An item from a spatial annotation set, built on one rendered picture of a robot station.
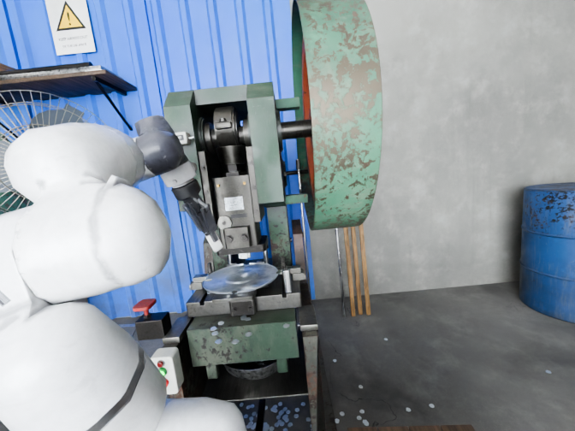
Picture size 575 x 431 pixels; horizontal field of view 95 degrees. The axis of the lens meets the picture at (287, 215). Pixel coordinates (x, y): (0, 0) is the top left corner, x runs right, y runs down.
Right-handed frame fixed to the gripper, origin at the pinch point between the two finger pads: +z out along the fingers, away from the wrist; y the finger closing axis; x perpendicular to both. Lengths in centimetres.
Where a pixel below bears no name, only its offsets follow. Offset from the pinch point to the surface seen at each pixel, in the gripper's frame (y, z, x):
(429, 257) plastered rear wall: 11, 137, 165
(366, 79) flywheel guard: 41, -30, 37
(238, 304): -4.7, 29.7, -1.4
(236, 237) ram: -9.2, 9.2, 12.7
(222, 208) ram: -15.2, -1.6, 15.8
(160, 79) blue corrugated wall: -149, -67, 89
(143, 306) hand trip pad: -22.1, 14.6, -23.9
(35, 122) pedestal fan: -76, -53, -10
